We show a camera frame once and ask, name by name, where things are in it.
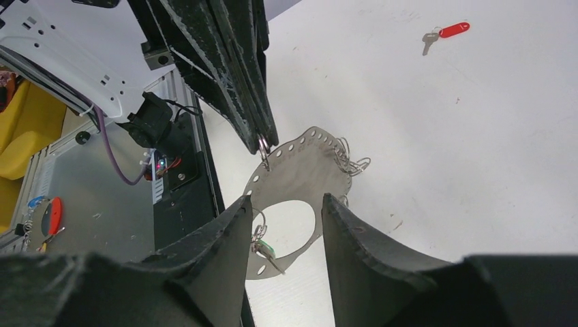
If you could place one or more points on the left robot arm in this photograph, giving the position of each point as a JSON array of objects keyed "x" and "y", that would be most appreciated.
[{"x": 38, "y": 47}]

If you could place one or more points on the white slotted cable duct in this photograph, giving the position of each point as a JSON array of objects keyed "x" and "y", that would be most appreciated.
[{"x": 157, "y": 166}]

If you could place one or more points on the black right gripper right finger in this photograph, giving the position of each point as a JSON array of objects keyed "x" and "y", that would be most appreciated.
[{"x": 377, "y": 281}]

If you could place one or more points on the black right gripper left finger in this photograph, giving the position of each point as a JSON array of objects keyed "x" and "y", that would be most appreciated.
[{"x": 198, "y": 280}]

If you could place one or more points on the key with green tag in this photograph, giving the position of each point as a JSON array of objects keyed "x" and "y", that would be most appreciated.
[{"x": 260, "y": 247}]

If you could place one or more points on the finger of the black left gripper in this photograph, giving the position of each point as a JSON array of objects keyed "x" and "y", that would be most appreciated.
[
  {"x": 187, "y": 30},
  {"x": 244, "y": 33}
]

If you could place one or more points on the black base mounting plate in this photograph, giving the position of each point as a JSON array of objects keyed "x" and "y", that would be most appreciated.
[{"x": 192, "y": 197}]

